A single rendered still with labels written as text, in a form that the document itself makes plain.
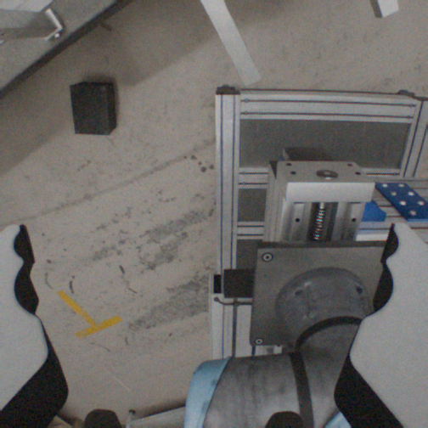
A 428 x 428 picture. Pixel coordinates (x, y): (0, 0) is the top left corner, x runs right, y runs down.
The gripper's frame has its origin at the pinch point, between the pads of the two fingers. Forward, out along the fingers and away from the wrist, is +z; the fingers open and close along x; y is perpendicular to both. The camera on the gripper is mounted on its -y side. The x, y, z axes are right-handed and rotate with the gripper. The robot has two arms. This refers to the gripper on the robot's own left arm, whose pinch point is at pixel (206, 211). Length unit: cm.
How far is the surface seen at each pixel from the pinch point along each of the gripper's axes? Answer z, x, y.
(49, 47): 62, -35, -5
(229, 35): 45.7, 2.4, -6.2
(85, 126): 120, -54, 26
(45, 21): 55, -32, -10
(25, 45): 62, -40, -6
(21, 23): 46, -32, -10
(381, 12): 46, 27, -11
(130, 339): 132, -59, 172
